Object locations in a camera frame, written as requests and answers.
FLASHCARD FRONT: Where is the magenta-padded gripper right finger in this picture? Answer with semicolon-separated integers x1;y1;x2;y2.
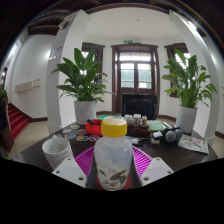
128;145;175;190

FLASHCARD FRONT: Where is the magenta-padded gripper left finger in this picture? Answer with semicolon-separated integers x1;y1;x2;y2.
52;145;100;190

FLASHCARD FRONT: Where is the clear bottle with yellow cap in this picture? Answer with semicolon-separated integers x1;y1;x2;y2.
93;117;134;191

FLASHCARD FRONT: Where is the white speckled cup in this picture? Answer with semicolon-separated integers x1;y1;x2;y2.
41;137;74;171

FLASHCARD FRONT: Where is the grey microphone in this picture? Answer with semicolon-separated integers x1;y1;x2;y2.
165;129;178;144
174;128;184;141

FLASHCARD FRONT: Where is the green flat pad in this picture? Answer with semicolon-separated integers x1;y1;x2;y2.
147;120;167;133

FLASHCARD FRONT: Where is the printed paper leaflet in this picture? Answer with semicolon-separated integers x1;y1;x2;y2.
177;134;210;155

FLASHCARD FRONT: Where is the red plastic container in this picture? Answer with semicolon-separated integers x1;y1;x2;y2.
85;118;104;136

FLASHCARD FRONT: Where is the box of small cups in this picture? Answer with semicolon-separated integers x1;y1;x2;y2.
123;113;149;138

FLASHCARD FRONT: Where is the black chair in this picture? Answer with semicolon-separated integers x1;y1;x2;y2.
121;93;158;121

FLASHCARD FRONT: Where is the red carpeted staircase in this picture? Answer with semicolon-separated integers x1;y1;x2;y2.
7;102;30;140

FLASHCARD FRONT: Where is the leafy plant in white pot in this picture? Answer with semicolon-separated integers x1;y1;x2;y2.
162;48;218;135
51;47;113;126

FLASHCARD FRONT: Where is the dark wooden double door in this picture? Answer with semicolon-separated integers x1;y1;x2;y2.
111;43;161;116

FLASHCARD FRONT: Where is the dark-framed window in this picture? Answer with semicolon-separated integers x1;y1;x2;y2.
80;42;105;84
163;42;189;98

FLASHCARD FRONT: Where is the white wall radiator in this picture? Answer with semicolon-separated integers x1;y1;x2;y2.
14;79;42;94

